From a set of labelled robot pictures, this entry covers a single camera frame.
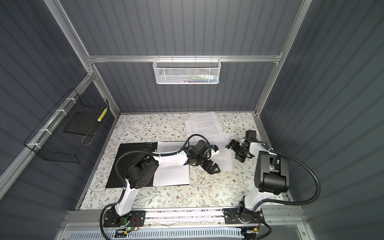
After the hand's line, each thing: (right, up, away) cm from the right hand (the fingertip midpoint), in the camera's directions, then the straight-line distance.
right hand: (232, 151), depth 95 cm
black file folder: (-71, -16, -8) cm, 74 cm away
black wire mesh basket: (-87, +12, -23) cm, 91 cm away
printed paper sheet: (-39, -13, -7) cm, 42 cm away
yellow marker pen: (-75, +22, -14) cm, 80 cm away
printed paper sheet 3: (-6, -5, 0) cm, 7 cm away
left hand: (-12, -9, -6) cm, 16 cm away
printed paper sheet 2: (-16, +18, +19) cm, 31 cm away
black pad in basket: (-80, +18, -21) cm, 85 cm away
